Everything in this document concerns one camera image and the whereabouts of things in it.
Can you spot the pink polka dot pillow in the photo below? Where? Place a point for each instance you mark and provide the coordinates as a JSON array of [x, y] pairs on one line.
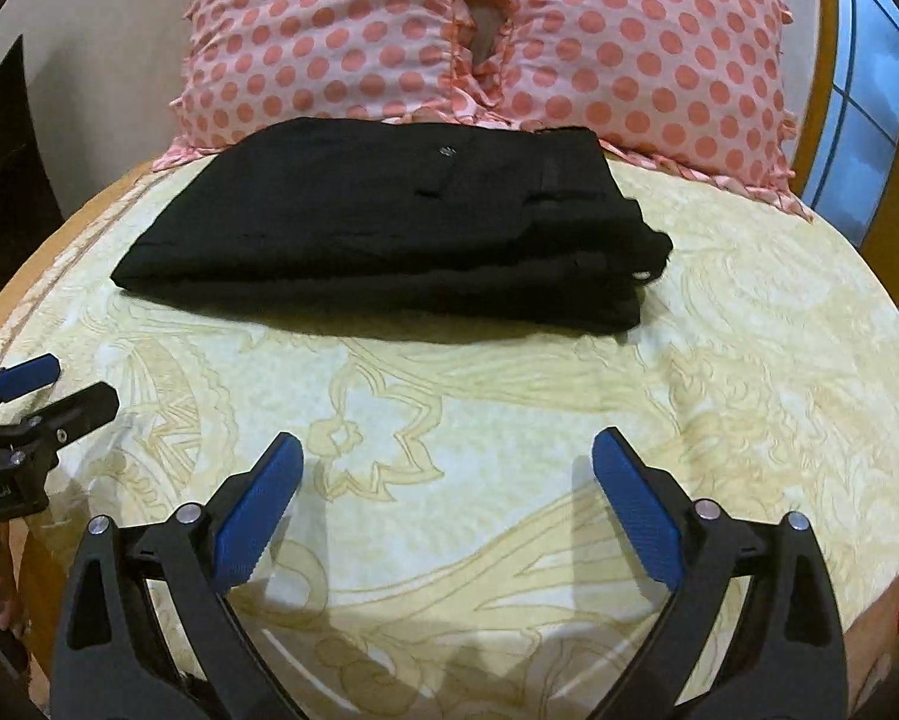
[[322, 37], [644, 67]]

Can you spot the glass window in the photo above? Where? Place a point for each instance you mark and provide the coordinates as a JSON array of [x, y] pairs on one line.
[[865, 90]]

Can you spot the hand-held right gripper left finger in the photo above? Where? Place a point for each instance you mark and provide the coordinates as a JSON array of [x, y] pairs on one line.
[[258, 514]]

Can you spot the black pants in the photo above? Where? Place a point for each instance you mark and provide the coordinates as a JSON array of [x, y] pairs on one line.
[[389, 240]]

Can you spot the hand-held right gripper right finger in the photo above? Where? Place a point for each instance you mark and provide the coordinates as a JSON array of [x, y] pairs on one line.
[[636, 506]]

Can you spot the yellow patterned bed sheet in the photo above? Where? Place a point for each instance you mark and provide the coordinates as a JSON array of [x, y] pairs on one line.
[[494, 405]]

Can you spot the black television screen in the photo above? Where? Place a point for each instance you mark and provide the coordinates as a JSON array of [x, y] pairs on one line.
[[11, 165]]

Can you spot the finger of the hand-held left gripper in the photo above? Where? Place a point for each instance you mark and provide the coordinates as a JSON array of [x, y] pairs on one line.
[[82, 405], [26, 379]]

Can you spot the person's left hand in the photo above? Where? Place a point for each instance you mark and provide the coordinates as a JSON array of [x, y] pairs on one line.
[[7, 585]]

